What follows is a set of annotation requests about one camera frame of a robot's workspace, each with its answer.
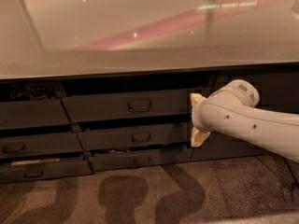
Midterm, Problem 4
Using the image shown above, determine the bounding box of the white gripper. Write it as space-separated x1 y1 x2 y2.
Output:
191 93 210 147

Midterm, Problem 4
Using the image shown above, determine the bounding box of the dark grey drawer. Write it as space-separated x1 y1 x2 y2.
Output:
78 123 188 150
62 90 188 122
0 133 82 159
89 146 193 172
0 159 92 184
0 99 68 130

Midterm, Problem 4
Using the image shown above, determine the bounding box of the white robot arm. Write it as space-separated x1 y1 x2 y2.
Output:
191 79 299 162

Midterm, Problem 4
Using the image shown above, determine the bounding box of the dark clutter in left drawer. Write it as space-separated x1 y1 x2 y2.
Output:
9 84 53 100

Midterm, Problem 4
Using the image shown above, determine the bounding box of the dark grey cabinet door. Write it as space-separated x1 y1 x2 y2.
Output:
190 67 299 159

